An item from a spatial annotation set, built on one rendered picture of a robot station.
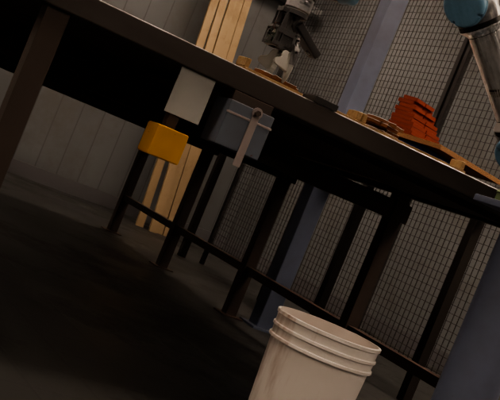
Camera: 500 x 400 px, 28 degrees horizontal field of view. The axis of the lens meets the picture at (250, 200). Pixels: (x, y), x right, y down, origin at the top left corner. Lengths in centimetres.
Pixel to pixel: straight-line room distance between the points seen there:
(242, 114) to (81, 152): 613
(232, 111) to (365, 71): 255
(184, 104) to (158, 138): 12
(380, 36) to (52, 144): 413
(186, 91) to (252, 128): 20
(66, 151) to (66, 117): 29
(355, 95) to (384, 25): 38
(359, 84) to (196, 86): 257
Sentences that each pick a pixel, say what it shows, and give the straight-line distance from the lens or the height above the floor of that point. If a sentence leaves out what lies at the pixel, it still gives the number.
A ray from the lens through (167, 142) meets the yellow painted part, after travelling 249.
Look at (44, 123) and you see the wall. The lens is 850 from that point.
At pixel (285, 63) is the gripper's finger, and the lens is 280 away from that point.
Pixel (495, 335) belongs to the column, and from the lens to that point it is 283.
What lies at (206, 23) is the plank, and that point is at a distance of 851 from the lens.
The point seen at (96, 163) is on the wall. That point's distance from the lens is 870.
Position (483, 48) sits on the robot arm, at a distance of 265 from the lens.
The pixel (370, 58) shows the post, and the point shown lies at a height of 146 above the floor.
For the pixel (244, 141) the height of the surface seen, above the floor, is 74.
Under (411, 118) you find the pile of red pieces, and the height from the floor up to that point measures 113.
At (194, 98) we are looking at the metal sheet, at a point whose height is 79.
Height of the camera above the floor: 64
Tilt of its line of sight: 1 degrees down
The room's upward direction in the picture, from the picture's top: 22 degrees clockwise
